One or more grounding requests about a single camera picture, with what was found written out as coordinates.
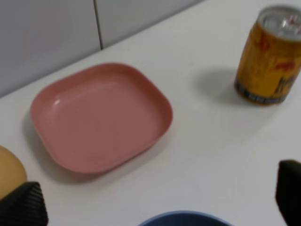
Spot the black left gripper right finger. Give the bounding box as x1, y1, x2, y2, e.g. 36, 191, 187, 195
276, 160, 301, 226

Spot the pink square plate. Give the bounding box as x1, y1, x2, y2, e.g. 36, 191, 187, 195
30, 63, 173, 174

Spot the blue bowl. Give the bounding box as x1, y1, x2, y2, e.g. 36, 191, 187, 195
139, 210, 232, 226

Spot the beige potato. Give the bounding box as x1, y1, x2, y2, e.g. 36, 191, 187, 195
0, 146, 27, 199

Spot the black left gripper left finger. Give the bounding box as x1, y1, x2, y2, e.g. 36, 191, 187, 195
0, 181, 49, 226

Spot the yellow energy drink can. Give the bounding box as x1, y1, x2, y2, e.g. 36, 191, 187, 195
234, 5, 301, 105

